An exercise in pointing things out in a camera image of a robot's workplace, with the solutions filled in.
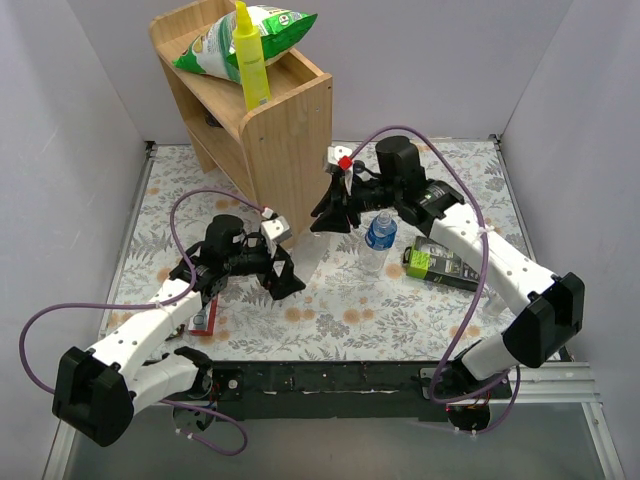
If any green chip bag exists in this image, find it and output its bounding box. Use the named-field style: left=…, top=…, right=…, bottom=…
left=173, top=5, right=318, bottom=84

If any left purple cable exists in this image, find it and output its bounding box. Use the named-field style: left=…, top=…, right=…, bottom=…
left=18, top=187, right=274, bottom=457

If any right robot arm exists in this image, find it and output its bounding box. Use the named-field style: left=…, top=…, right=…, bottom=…
left=311, top=136, right=585, bottom=402

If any red white snack packet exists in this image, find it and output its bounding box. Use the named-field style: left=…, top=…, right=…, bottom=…
left=187, top=297, right=218, bottom=337

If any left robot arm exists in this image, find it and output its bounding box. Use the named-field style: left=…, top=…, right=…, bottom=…
left=53, top=212, right=305, bottom=447

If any wooden shelf unit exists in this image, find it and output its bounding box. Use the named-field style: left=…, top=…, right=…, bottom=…
left=149, top=1, right=333, bottom=235

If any green black product box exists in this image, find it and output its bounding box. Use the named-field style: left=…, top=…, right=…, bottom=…
left=402, top=236, right=479, bottom=292

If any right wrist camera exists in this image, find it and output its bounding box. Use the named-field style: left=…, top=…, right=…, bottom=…
left=324, top=145, right=366, bottom=174

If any blue label water bottle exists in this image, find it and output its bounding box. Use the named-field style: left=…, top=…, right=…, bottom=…
left=358, top=211, right=397, bottom=274

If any yellow squeeze bottle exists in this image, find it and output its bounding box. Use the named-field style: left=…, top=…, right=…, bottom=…
left=233, top=1, right=271, bottom=111

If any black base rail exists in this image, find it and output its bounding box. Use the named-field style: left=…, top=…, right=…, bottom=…
left=72, top=357, right=516, bottom=426

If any clear plastic bottle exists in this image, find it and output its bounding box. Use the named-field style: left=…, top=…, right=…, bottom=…
left=291, top=230, right=330, bottom=286

